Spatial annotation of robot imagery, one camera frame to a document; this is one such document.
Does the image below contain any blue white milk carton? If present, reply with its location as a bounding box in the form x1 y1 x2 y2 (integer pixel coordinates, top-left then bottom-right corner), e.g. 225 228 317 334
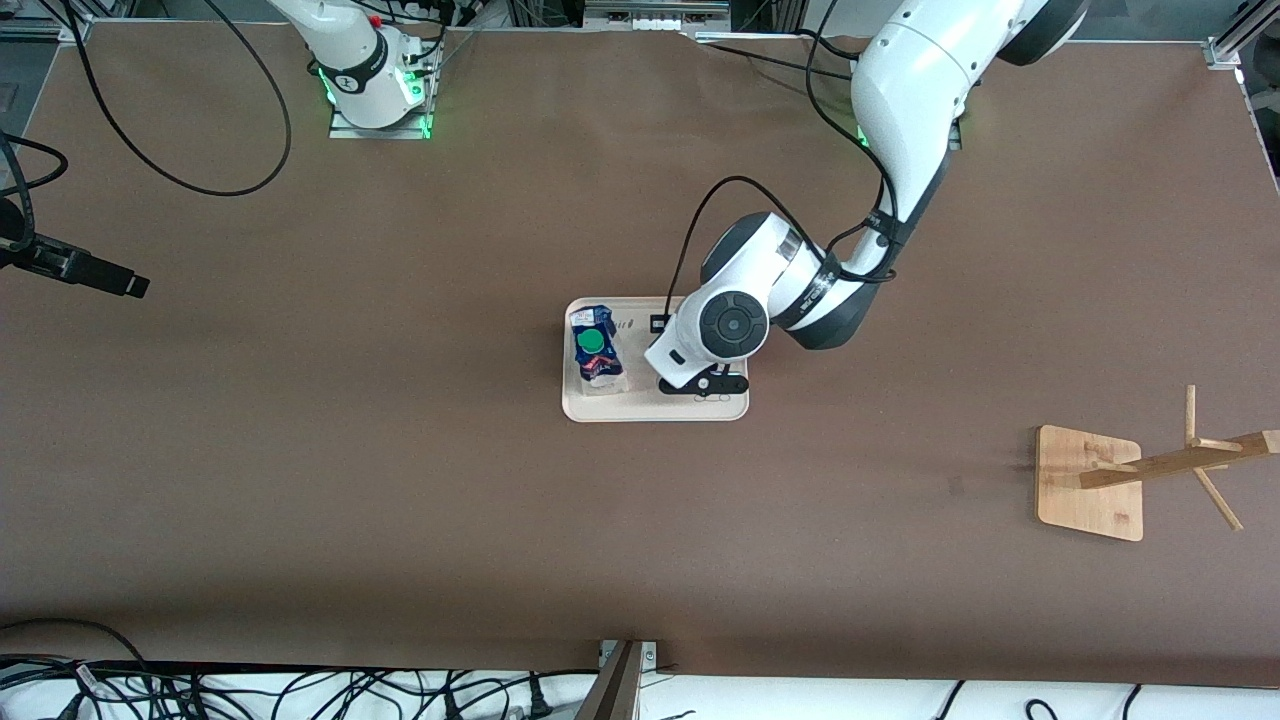
568 305 627 393

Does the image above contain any cream rabbit print tray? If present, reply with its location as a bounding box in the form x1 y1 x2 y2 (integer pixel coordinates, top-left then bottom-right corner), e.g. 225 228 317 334
562 296 749 423

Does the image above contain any brown table cover sheet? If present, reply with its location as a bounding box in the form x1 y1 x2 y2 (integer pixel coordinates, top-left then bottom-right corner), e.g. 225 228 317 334
0 20 1280 691

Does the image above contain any wooden mug tree stand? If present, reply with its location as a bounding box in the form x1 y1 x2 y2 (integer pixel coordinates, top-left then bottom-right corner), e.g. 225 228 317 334
1035 385 1280 543

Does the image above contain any aluminium corner profile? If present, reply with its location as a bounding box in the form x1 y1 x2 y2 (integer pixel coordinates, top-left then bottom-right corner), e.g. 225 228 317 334
1205 0 1280 71

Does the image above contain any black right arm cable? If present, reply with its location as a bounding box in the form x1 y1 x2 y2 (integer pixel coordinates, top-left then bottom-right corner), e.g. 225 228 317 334
0 0 293 251

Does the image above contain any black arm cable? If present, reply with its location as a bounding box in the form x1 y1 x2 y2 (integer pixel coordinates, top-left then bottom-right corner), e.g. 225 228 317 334
0 0 293 251
665 0 906 306

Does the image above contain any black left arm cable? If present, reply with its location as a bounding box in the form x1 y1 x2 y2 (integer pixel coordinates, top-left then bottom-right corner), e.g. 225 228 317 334
665 0 906 306

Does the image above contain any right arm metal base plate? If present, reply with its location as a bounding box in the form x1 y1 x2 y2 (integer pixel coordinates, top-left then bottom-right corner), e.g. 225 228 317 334
328 48 434 141

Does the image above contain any black base power cable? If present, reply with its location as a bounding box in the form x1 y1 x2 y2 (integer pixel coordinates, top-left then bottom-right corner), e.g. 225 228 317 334
690 38 861 86

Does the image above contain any metal frame device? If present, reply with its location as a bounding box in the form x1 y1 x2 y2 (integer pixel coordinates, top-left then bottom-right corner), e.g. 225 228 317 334
583 0 732 33

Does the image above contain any thick black looped cable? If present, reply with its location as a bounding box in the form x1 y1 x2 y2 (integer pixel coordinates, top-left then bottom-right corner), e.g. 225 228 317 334
0 617 151 673

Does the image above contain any aluminium profile bar with bracket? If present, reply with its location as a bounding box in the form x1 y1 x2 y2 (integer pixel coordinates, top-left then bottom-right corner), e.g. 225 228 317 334
575 640 661 720

